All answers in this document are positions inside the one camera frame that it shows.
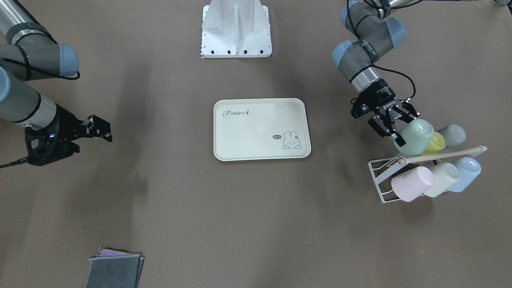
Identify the grey cup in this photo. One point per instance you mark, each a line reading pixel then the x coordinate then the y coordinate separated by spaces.
pixel 453 134

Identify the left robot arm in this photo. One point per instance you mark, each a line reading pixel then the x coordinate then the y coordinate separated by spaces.
pixel 377 33

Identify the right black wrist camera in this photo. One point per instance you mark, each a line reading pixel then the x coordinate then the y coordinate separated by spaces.
pixel 45 146

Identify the white wire cup rack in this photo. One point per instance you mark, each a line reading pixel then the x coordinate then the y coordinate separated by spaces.
pixel 383 170

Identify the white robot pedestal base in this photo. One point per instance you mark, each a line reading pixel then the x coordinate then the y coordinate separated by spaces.
pixel 235 29

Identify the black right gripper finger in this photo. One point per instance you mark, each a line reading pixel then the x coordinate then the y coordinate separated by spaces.
pixel 95 126

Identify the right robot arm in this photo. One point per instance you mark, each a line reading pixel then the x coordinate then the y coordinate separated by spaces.
pixel 31 53

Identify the pink cup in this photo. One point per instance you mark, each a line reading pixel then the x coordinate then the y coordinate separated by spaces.
pixel 413 183

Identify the yellow cup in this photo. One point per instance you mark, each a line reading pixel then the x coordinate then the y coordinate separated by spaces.
pixel 436 145

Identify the cream rabbit tray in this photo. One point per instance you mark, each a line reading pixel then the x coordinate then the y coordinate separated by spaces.
pixel 255 129

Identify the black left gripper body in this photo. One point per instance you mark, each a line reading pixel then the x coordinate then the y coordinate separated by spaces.
pixel 377 93

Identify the light blue cup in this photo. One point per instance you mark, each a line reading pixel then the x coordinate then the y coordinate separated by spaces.
pixel 469 169

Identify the green cup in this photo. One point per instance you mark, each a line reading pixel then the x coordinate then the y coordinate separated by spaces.
pixel 417 135

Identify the folded grey cloth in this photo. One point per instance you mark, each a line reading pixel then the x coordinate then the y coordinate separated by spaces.
pixel 114 269

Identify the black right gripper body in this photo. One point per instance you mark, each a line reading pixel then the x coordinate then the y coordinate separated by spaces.
pixel 65 122

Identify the cream cup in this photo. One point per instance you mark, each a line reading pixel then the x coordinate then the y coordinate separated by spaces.
pixel 445 176

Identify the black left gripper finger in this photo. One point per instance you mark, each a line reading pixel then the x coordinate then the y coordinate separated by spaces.
pixel 409 113
pixel 385 127

